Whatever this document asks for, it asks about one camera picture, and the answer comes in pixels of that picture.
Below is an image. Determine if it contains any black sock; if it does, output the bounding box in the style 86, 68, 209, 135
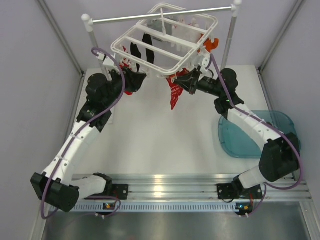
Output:
130, 42, 142, 59
142, 32, 157, 65

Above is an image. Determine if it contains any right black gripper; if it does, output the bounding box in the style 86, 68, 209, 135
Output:
173, 68, 224, 98

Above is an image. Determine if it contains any red snowflake sock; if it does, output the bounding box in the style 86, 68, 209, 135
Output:
166, 76, 184, 110

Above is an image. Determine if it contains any black sock left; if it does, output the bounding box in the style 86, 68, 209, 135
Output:
130, 42, 142, 59

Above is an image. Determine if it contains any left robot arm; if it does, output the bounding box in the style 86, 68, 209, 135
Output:
30, 67, 147, 213

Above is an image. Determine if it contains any silver drying rack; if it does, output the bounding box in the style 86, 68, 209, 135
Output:
81, 0, 243, 125

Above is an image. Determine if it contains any orange sock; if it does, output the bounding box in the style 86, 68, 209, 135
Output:
203, 38, 220, 53

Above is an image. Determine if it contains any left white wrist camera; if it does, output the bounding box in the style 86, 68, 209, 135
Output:
97, 52, 117, 70

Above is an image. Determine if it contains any aluminium mounting rail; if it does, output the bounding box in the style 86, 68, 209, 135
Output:
65, 174, 312, 215

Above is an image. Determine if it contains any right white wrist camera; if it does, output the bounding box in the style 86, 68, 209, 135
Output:
193, 53, 211, 75

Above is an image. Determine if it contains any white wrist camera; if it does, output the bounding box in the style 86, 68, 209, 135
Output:
97, 52, 117, 70
193, 53, 211, 75

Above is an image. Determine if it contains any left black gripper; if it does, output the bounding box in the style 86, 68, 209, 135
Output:
102, 65, 146, 108

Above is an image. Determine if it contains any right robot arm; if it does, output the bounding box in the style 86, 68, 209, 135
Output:
174, 68, 301, 201

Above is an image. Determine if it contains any white clip sock hanger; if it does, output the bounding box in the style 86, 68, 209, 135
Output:
110, 3, 218, 77

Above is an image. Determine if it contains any red white striped sock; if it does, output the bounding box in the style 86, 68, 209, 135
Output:
119, 57, 133, 96

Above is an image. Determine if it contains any teal plastic basin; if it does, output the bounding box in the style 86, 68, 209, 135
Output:
218, 110, 297, 159

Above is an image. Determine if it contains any black sock right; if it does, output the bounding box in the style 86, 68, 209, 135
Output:
142, 32, 157, 65

